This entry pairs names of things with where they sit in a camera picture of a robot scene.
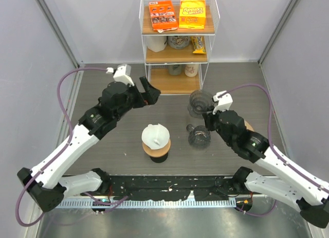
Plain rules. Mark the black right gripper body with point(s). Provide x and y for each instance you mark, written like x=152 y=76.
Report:
x=213 y=123

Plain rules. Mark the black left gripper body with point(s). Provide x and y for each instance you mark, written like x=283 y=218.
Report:
x=134 y=99

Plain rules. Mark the brown paper coffee filter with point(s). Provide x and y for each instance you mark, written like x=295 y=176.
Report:
x=248 y=126

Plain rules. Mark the smoky grey plastic dripper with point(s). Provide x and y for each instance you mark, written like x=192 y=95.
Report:
x=200 y=102

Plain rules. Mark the white paper coffee filter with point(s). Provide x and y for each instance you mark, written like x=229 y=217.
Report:
x=155 y=136

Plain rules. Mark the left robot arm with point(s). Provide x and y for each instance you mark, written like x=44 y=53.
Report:
x=46 y=183

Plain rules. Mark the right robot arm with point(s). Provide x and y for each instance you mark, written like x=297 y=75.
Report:
x=297 y=188

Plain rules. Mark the smoky glass coffee server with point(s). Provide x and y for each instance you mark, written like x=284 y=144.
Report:
x=199 y=137

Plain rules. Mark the white paper roll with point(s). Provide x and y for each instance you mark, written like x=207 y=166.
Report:
x=156 y=43

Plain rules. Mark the grey printed tin can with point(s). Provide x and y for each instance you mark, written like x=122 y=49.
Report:
x=178 y=41

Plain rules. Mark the yellow candy bag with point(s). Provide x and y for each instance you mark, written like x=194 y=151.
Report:
x=198 y=44

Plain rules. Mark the orange snack box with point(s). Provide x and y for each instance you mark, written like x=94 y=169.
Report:
x=163 y=17

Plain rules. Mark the yellow snack bag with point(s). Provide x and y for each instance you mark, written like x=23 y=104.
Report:
x=192 y=14

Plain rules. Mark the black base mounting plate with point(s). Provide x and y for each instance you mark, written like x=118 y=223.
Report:
x=172 y=188

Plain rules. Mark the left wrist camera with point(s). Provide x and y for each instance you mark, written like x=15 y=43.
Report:
x=121 y=74

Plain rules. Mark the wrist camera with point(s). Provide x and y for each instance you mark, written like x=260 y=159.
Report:
x=223 y=101
x=121 y=74

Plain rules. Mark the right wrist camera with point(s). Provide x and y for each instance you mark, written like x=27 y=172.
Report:
x=223 y=101

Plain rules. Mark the white wire shelf rack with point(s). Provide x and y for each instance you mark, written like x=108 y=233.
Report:
x=177 y=61

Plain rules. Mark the white slotted cable duct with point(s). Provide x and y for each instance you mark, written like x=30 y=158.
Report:
x=80 y=203

